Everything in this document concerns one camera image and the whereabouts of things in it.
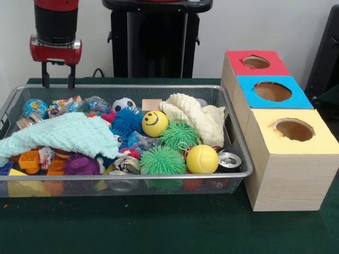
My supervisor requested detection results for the dark green table cloth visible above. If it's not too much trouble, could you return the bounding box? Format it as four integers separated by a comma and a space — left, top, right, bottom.
0, 77, 339, 254

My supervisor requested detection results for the mint knitted cloth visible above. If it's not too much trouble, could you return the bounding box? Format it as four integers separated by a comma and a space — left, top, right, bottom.
0, 112, 120, 167

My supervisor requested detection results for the blue globe ball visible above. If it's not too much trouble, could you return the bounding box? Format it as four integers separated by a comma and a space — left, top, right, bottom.
22, 98, 50, 120

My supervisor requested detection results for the yellow tennis ball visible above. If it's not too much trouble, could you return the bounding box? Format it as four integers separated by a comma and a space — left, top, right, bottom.
186, 144, 219, 175

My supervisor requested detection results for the black panel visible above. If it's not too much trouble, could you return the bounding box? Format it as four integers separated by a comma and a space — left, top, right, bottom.
304, 4, 339, 106

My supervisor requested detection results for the blue spiky rubber ball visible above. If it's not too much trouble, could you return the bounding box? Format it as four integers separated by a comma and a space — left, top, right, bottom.
111, 107, 145, 138

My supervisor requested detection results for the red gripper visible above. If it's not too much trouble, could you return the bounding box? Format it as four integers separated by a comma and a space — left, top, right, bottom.
29, 39, 82, 89

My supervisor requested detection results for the clear mesh bin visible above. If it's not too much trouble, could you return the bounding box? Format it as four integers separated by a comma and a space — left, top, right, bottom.
0, 84, 254, 198

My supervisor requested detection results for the crushed drink can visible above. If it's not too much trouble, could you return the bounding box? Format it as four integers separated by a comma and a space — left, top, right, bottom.
217, 149, 243, 174

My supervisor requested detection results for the yellow smiley ball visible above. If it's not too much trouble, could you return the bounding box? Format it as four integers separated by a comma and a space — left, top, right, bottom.
141, 110, 170, 138

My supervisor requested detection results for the wooden box with three holes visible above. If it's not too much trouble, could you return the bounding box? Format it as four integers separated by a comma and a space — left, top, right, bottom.
220, 49, 339, 212

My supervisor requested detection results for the colourful polka dot cloth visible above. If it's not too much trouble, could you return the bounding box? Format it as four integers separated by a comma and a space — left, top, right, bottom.
47, 95, 83, 119

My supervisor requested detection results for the green spiky rubber ball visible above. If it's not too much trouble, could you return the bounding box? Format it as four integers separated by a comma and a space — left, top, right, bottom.
160, 121, 200, 147
139, 145, 188, 176

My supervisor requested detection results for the cream waffle cloth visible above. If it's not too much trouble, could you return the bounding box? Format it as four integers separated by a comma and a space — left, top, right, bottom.
159, 93, 226, 148

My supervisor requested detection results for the small soccer ball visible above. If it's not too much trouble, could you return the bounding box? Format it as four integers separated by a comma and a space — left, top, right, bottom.
112, 97, 137, 113

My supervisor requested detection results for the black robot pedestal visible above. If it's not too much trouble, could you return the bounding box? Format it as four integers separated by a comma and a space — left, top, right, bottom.
102, 0, 214, 79

